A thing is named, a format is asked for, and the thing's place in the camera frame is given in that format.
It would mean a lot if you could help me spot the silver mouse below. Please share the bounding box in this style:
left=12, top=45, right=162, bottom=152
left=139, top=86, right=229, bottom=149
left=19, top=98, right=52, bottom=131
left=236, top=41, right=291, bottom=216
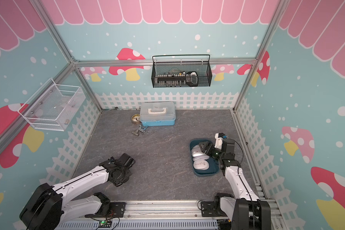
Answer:
left=191, top=149, right=205, bottom=157

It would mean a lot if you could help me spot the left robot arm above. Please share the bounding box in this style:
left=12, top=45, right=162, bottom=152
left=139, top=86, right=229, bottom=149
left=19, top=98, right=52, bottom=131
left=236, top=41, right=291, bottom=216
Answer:
left=19, top=153, right=135, bottom=230

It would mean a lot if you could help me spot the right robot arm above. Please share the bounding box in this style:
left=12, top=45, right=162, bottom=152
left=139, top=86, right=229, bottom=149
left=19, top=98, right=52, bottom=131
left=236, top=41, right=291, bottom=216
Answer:
left=198, top=135, right=271, bottom=230

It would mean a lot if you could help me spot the teal storage box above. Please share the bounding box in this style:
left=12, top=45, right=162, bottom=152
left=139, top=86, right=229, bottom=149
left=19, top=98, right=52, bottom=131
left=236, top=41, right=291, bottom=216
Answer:
left=190, top=139, right=219, bottom=177

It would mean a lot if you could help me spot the blue box clear lid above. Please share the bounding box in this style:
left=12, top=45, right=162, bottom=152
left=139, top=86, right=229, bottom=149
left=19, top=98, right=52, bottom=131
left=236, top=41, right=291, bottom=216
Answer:
left=140, top=102, right=176, bottom=127

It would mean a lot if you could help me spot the metal tap fitting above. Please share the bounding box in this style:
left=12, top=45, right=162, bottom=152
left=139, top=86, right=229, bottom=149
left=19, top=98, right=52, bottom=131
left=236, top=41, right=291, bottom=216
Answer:
left=132, top=125, right=148, bottom=136

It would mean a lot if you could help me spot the green led circuit board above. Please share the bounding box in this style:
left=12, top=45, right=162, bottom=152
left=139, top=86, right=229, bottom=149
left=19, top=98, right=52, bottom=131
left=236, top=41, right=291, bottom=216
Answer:
left=98, top=220, right=113, bottom=229

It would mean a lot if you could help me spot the socket set in basket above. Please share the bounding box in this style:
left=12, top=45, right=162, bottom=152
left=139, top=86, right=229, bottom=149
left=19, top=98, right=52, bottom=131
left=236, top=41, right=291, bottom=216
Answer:
left=152, top=71, right=199, bottom=87

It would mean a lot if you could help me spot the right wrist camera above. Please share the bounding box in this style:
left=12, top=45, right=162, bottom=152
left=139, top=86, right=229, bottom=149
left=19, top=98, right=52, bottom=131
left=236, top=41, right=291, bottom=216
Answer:
left=215, top=133, right=227, bottom=150

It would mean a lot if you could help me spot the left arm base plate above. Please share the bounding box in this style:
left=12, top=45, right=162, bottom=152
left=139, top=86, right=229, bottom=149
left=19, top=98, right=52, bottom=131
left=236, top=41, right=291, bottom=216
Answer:
left=94, top=202, right=126, bottom=218

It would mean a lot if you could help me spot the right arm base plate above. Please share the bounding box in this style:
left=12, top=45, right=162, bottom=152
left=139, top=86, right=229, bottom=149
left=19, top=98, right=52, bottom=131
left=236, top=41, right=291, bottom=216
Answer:
left=197, top=201, right=227, bottom=217

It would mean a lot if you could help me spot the black wire basket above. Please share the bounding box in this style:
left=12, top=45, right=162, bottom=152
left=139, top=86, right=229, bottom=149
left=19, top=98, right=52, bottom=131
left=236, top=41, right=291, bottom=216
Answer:
left=151, top=54, right=212, bottom=88

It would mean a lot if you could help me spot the white wire basket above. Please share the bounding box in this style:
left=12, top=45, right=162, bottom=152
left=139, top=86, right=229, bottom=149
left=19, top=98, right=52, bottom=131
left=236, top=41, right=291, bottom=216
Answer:
left=17, top=79, right=86, bottom=131

